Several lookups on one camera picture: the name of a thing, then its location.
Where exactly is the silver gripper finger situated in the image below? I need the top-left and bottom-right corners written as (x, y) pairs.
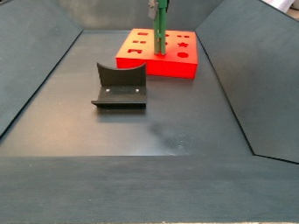
top-left (149, 0), bottom-right (158, 20)

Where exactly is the green three-prong object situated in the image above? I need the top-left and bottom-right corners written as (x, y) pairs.
top-left (154, 0), bottom-right (169, 55)

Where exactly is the black curved fixture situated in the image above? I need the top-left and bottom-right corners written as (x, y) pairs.
top-left (91, 64), bottom-right (147, 109)

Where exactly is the red shape-sorter block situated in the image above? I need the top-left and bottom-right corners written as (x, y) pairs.
top-left (117, 29), bottom-right (199, 79)

